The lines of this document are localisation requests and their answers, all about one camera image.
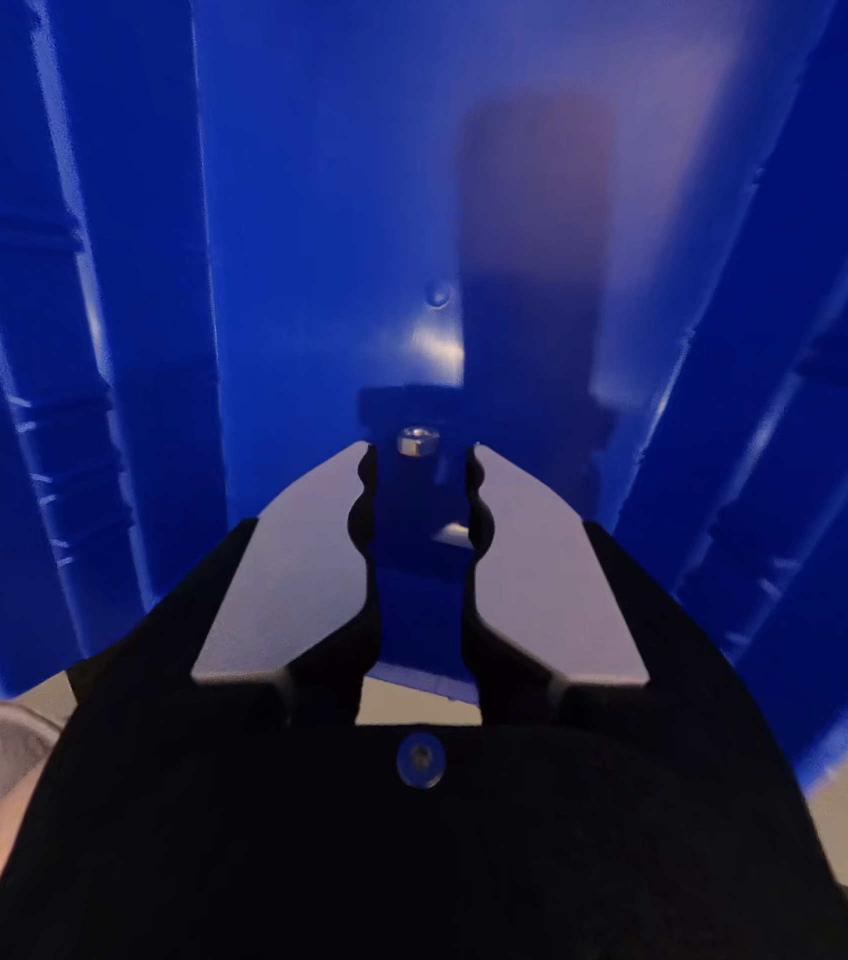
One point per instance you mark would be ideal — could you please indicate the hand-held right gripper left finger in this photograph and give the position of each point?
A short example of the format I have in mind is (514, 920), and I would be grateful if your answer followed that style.
(289, 585)

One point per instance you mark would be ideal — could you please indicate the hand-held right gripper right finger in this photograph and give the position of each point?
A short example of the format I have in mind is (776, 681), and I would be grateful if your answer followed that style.
(551, 585)

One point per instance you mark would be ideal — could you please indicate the small steel hex nut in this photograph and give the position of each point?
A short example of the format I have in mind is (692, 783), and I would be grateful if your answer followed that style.
(418, 441)

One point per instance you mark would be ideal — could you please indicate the blue plastic bin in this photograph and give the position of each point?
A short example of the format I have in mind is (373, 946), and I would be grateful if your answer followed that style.
(319, 225)

